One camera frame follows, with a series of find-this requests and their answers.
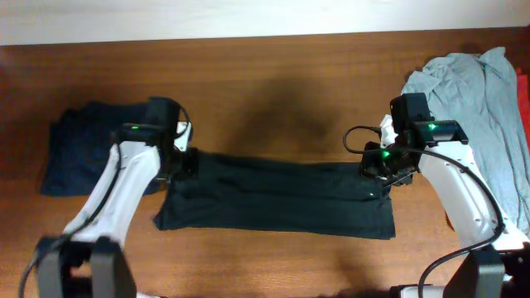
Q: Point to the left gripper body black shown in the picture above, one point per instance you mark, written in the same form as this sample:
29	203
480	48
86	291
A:
186	165

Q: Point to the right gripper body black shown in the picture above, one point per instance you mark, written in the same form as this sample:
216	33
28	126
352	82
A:
388	166

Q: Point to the black t-shirt with white logo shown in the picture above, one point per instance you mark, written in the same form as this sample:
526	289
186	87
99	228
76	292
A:
261	194

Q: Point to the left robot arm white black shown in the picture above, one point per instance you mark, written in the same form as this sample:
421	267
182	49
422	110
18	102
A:
87	259

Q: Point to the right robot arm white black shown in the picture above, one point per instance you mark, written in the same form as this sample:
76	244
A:
493	260

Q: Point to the folded navy blue garment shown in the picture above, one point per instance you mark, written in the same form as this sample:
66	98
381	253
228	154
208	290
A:
79	146

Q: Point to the grey t-shirt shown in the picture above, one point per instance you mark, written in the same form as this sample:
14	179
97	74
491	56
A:
434	78

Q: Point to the red garment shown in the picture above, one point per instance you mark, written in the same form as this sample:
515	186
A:
523	99

